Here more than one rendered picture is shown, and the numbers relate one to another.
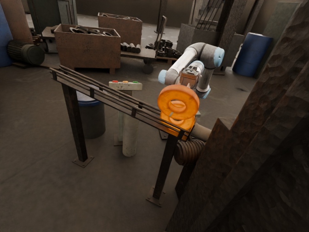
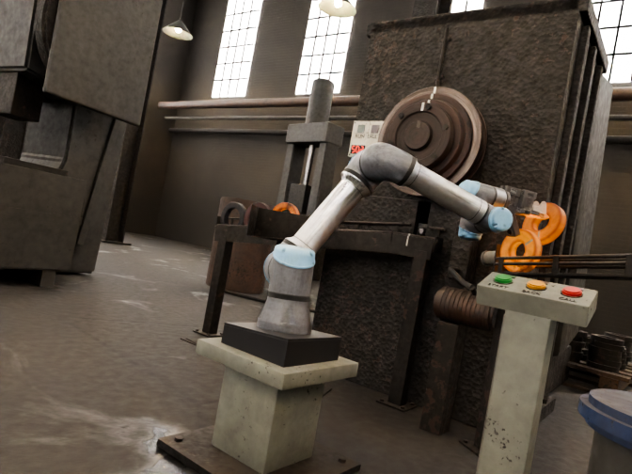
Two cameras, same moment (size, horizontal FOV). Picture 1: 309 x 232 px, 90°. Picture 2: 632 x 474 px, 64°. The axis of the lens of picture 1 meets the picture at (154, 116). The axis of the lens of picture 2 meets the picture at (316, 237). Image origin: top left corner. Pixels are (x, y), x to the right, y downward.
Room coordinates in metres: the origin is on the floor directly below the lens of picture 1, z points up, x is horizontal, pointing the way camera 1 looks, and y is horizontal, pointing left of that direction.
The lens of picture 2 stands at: (2.18, 0.89, 0.62)
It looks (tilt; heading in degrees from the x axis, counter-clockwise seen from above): 0 degrees down; 234
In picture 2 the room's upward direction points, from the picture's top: 10 degrees clockwise
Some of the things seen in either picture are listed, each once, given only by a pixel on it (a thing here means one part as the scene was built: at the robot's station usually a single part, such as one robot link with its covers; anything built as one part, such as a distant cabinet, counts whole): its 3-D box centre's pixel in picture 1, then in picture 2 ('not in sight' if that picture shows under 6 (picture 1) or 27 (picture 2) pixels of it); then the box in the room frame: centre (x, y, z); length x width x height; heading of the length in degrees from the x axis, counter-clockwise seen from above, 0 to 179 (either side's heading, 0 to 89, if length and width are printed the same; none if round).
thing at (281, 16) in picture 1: (278, 45); not in sight; (4.08, -2.53, 0.75); 0.70 x 0.48 x 1.50; 108
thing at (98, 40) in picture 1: (90, 48); not in sight; (2.79, 1.31, 0.33); 0.93 x 0.73 x 0.66; 115
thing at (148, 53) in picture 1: (130, 41); not in sight; (3.15, 0.69, 0.48); 1.18 x 0.65 x 0.96; 98
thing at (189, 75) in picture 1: (188, 78); (514, 201); (0.64, -0.12, 0.87); 0.12 x 0.08 x 0.09; 162
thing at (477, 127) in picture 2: not in sight; (428, 143); (0.59, -0.61, 1.11); 0.47 x 0.06 x 0.47; 108
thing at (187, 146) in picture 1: (185, 173); (456, 362); (0.61, -0.26, 0.27); 0.22 x 0.13 x 0.53; 108
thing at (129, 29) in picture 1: (119, 32); not in sight; (4.53, 1.29, 0.38); 1.03 x 0.83 x 0.75; 111
